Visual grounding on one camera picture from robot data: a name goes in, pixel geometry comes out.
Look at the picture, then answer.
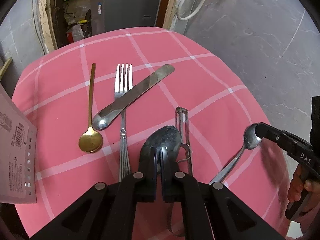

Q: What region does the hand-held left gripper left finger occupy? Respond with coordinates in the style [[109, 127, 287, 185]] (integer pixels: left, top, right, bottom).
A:
[[30, 147, 158, 240]]

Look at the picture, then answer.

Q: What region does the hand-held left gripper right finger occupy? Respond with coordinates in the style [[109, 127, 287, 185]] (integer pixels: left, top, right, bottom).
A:
[[161, 147, 285, 240]]

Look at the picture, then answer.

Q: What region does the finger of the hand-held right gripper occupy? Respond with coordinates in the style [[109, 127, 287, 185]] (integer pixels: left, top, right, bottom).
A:
[[254, 122, 294, 153]]

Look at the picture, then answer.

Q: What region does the small steel spoon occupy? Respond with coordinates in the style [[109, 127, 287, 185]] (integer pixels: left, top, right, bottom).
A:
[[209, 124, 262, 184]]

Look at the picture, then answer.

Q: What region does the large steel spoon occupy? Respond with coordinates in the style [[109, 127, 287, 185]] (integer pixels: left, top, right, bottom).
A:
[[139, 126, 185, 238]]

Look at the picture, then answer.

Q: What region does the slim metal peeler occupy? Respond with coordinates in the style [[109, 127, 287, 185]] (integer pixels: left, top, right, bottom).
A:
[[175, 107, 194, 177]]

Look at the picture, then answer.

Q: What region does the gold spoon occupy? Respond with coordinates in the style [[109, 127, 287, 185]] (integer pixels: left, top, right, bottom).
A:
[[78, 63, 103, 153]]

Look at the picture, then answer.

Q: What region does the steel table knife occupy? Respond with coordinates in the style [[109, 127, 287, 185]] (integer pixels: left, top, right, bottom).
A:
[[92, 64, 175, 131]]

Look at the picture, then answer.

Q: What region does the steel fork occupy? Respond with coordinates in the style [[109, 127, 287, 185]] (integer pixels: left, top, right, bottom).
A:
[[114, 63, 133, 182]]

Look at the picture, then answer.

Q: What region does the white perforated utensil basket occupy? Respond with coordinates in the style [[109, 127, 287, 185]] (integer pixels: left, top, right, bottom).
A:
[[0, 82, 37, 204]]

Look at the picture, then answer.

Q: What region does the person's right hand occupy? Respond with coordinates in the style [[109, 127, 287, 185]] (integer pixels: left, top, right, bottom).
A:
[[287, 165, 316, 203]]

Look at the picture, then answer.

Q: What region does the pink checked tablecloth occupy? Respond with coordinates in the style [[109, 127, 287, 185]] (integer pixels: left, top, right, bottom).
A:
[[11, 27, 292, 240]]

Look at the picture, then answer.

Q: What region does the white plastic bag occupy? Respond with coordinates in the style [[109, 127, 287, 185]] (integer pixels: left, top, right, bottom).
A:
[[66, 24, 84, 43]]

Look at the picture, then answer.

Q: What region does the dark grey cabinet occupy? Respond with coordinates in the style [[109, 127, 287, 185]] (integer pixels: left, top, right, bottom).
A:
[[90, 0, 160, 34]]

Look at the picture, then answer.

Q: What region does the dark wooden door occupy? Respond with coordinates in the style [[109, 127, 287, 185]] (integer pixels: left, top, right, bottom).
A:
[[54, 0, 66, 49]]

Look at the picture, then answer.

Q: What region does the white hose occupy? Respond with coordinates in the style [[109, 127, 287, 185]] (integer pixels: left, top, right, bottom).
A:
[[177, 0, 209, 20]]

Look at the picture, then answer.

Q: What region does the door frame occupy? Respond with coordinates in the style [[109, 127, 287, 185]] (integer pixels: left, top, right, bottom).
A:
[[37, 0, 187, 54]]

